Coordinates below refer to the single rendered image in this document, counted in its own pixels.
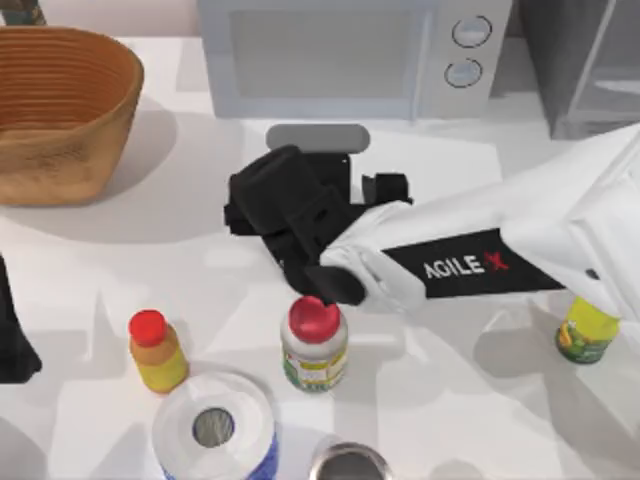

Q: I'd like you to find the pale grey rounded box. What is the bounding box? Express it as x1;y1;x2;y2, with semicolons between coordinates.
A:
266;124;370;154

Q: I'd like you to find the pale microwave oven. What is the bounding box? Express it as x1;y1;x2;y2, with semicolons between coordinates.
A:
195;0;515;122

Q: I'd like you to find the microwave oven door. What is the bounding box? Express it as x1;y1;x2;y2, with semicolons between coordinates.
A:
196;0;433;121

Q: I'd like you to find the round microwave knob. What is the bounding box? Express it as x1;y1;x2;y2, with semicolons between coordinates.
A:
451;14;494;48
443;56;484;90

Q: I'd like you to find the white bottle with red cap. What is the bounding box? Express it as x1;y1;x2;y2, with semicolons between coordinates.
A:
280;295;350;394

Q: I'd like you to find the grey cabinet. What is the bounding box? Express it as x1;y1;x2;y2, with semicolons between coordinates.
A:
518;0;640;142

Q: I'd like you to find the yellow and green bottle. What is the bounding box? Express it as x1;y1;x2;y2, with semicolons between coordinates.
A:
554;294;622;366

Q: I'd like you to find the yellow bottle with red cap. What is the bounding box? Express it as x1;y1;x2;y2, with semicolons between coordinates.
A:
127;309;191;395

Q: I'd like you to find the white paper towel roll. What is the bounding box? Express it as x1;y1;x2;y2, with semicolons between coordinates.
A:
151;371;278;480

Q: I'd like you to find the brown woven basket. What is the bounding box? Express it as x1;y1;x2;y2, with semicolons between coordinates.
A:
0;26;146;207

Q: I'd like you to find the silver metal cup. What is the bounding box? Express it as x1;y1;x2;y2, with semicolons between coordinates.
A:
308;440;393;480

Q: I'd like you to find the dark patterned object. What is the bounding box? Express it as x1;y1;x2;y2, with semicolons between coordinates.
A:
0;0;49;27

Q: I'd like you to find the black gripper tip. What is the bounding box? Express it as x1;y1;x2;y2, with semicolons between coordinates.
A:
0;253;44;386

